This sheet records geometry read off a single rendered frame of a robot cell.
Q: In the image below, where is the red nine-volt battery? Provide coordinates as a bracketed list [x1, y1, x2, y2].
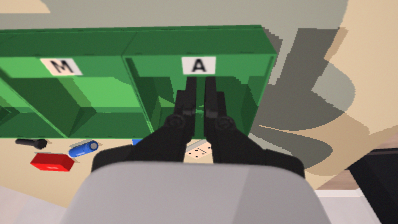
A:
[30, 153, 74, 172]

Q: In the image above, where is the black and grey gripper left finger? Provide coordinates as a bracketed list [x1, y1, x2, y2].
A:
[91, 76, 197, 173]

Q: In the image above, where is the grey domino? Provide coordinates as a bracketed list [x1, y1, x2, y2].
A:
[185, 140, 212, 159]

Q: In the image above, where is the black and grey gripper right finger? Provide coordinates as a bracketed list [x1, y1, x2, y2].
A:
[204, 76, 306, 180]

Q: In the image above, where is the green three-compartment bin rack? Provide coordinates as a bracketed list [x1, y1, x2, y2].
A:
[0, 25, 277, 140]

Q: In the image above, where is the blue battery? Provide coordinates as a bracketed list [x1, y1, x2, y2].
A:
[68, 141, 98, 158]

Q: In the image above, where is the blue flat block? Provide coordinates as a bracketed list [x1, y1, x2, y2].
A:
[132, 139, 142, 145]

